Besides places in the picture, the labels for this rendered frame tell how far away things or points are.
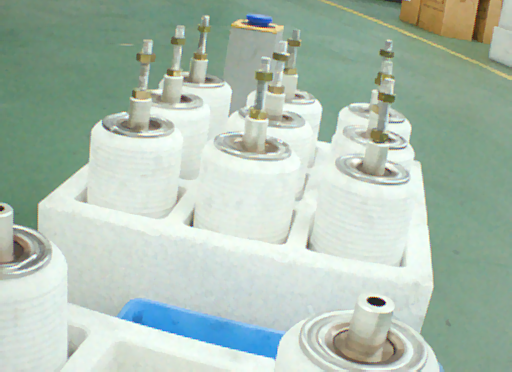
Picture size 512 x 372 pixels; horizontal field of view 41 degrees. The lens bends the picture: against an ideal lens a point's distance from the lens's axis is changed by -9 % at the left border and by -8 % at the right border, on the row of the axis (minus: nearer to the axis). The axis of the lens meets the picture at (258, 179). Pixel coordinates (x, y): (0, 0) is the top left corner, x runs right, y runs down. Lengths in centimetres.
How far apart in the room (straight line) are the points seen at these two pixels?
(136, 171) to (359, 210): 21
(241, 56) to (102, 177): 42
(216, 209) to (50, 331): 29
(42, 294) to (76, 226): 28
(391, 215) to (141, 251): 24
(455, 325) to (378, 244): 34
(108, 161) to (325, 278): 23
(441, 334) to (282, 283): 35
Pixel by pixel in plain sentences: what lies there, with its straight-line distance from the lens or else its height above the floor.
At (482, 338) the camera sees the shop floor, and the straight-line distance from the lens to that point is 98.
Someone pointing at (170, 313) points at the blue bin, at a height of 11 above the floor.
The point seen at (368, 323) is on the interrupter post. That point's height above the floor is 27.
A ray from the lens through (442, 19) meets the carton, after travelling 449.
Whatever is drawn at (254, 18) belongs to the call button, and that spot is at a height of 33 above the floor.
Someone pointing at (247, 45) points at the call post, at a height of 29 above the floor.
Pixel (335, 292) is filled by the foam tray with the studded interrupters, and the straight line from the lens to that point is 68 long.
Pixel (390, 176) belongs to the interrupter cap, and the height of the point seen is 25.
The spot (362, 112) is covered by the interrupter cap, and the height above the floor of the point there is 25.
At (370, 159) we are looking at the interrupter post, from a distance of 70.
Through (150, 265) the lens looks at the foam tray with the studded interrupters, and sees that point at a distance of 70.
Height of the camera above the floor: 47
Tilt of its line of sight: 20 degrees down
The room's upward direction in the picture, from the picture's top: 9 degrees clockwise
